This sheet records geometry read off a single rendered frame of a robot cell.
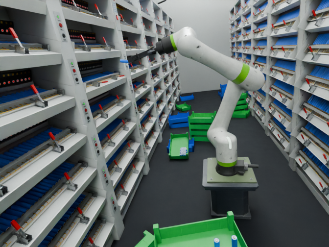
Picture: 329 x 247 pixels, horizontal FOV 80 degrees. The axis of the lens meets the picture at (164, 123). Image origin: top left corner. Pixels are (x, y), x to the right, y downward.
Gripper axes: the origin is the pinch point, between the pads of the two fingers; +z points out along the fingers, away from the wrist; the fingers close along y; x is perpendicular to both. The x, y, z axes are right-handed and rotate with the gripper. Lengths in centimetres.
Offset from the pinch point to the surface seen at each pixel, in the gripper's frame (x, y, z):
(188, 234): 71, 67, -20
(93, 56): -8.5, 12.5, 18.2
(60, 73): -2.8, 40.4, 21.5
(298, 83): 53, -33, -97
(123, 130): 46, -10, 33
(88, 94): 10.4, 27.8, 21.2
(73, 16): -27.4, 21.8, 14.4
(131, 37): -28, -99, 30
